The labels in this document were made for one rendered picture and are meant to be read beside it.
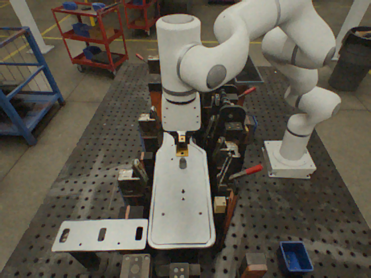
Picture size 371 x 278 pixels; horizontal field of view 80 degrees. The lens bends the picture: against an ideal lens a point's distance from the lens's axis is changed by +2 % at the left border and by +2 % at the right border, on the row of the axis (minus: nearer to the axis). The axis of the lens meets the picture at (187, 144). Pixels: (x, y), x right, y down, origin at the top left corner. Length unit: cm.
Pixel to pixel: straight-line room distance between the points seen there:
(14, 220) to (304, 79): 225
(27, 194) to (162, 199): 179
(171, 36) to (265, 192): 101
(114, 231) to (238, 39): 66
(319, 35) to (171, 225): 71
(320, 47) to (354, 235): 89
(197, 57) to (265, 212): 94
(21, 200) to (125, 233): 175
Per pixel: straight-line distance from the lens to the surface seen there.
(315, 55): 76
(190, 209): 81
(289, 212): 125
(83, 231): 85
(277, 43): 82
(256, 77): 122
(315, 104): 110
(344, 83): 390
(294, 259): 115
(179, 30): 43
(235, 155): 69
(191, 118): 55
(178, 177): 88
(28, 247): 129
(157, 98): 147
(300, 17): 73
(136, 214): 84
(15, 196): 252
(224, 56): 42
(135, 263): 70
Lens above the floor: 171
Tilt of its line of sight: 45 degrees down
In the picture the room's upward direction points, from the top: straight up
